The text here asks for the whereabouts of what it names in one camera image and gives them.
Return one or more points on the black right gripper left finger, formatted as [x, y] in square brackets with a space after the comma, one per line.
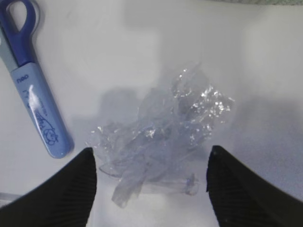
[64, 200]

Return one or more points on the clear plastic sheet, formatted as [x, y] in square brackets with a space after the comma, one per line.
[156, 152]

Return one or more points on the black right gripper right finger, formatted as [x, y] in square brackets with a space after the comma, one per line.
[241, 198]

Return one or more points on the blue capped scissors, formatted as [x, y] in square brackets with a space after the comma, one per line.
[18, 55]

